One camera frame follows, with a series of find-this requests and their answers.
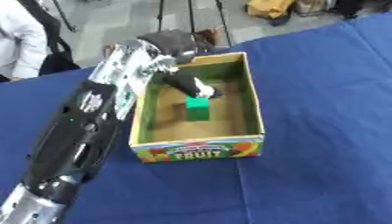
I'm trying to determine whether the black tripod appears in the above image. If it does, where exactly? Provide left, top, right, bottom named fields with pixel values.
left=154, top=0, right=235, bottom=47

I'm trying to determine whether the green block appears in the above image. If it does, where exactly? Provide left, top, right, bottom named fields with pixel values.
left=184, top=95, right=212, bottom=122

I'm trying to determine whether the person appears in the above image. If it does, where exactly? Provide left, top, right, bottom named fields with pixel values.
left=0, top=0, right=51, bottom=82

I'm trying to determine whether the yellow bag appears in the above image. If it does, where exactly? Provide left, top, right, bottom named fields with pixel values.
left=243, top=0, right=298, bottom=20

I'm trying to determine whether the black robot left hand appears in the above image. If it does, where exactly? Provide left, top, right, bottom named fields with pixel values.
left=136, top=29, right=224, bottom=100

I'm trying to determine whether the tan cardboard box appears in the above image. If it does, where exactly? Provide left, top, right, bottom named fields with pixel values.
left=127, top=52, right=267, bottom=164

